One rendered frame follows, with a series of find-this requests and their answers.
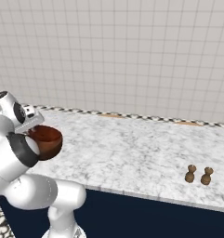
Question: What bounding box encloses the brown wooden shaker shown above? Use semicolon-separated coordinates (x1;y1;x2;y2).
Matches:
200;166;215;186
184;164;197;184

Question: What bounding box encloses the brown wooden bowl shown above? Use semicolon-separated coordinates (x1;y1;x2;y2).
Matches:
27;125;63;161

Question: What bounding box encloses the dark blue counter cabinet front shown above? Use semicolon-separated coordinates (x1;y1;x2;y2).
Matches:
0;188;224;238

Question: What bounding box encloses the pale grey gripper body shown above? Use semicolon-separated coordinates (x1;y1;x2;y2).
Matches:
13;112;46;135

